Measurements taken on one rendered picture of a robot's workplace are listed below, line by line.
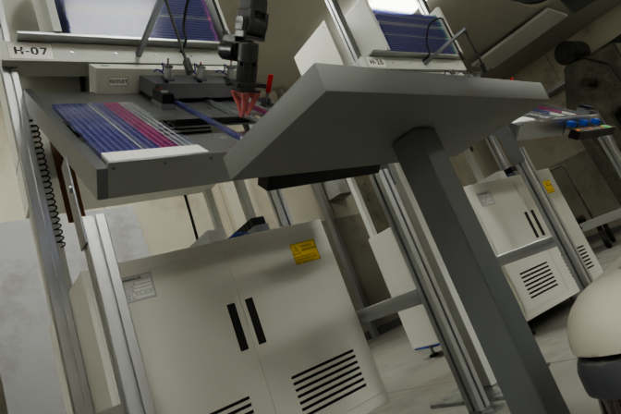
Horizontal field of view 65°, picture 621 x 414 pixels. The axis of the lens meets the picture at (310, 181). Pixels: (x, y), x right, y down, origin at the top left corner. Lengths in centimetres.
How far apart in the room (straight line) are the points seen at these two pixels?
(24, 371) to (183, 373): 238
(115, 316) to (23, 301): 281
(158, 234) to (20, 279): 114
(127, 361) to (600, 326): 70
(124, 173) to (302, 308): 66
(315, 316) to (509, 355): 73
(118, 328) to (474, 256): 59
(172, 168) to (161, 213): 343
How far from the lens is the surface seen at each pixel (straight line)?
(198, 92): 162
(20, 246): 388
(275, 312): 136
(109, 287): 93
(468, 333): 150
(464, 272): 80
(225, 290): 132
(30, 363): 358
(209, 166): 106
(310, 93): 58
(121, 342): 91
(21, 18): 199
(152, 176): 102
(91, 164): 101
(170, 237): 439
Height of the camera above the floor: 33
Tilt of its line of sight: 15 degrees up
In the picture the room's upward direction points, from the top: 21 degrees counter-clockwise
